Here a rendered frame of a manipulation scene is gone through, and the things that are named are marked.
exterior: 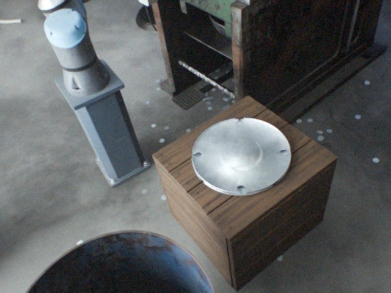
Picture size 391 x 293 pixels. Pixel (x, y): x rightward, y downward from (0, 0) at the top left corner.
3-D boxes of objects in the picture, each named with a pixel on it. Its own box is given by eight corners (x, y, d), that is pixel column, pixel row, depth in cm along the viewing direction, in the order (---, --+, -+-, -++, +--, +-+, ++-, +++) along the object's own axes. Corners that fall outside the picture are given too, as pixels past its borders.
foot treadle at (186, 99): (186, 118, 162) (185, 109, 158) (172, 107, 168) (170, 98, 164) (281, 54, 183) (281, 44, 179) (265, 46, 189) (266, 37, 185)
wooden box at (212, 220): (236, 292, 122) (230, 239, 96) (170, 213, 144) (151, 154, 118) (323, 220, 135) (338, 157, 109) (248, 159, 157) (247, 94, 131)
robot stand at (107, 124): (112, 188, 156) (72, 107, 123) (95, 160, 167) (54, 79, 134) (151, 166, 161) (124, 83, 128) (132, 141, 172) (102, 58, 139)
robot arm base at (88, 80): (75, 102, 124) (63, 78, 117) (60, 80, 133) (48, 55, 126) (117, 83, 128) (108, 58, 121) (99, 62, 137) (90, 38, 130)
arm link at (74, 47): (60, 72, 119) (40, 33, 109) (58, 49, 128) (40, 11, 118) (98, 63, 120) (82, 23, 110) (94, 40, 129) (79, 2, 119)
